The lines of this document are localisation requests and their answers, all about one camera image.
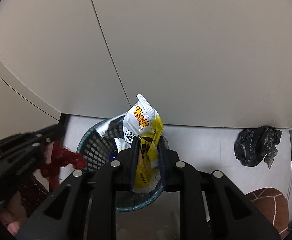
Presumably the red mesh net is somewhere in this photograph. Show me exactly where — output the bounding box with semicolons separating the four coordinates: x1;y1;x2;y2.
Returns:
39;140;87;192

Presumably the yellow snack wrapper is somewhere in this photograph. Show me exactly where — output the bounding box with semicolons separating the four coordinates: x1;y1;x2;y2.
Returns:
119;94;163;193

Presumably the dark blue snack bag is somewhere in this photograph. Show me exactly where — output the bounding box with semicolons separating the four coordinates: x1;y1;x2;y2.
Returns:
108;151;118;162

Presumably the teal mesh trash basket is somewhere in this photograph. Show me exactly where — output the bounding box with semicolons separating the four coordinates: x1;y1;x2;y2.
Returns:
77;114;163;212

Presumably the person left hand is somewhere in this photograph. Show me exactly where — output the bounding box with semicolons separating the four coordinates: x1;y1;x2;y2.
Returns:
0;191;27;236

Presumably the brown patterned slipper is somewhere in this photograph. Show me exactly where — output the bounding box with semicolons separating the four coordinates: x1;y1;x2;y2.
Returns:
246;187;289;239

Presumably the black plastic bag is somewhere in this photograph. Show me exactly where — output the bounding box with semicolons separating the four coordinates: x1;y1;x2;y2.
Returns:
234;126;282;168

